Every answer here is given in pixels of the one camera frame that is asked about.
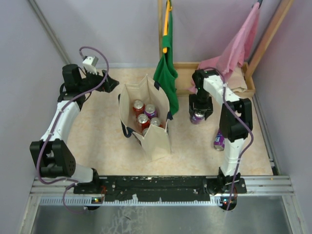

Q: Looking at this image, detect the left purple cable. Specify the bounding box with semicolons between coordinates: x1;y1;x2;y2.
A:
36;46;109;215

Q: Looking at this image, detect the cream canvas tote bag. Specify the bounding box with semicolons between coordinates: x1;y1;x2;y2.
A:
118;76;172;161

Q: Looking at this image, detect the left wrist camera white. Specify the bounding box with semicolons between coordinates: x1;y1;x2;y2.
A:
82;56;98;75

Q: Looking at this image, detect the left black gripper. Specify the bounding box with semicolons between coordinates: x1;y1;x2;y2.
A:
78;67;119;94

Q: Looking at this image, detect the red soda can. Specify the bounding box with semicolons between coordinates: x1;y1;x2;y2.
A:
137;114;150;131
150;117;163;128
133;99;145;117
142;128;149;137

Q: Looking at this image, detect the wooden tray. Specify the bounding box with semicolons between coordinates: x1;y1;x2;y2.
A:
174;62;255;98

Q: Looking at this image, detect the beige folded cloth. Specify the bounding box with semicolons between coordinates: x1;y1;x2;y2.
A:
228;67;248;93

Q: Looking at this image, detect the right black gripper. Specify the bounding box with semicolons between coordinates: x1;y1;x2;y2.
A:
189;89;213;119

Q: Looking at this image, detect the pink hanging cloth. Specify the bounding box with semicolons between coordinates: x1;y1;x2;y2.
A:
197;2;261;84

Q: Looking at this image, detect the green hanging shirt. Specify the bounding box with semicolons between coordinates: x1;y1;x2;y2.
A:
153;2;179;115

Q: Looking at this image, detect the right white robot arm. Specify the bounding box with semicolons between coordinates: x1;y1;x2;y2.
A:
189;69;253;193

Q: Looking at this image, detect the purple soda can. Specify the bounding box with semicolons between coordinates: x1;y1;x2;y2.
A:
144;104;157;119
214;129;225;151
190;110;205;124

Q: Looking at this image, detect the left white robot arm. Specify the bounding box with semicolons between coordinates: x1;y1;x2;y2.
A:
30;64;119;194

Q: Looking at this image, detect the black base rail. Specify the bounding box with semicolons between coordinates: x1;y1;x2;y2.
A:
74;175;247;202

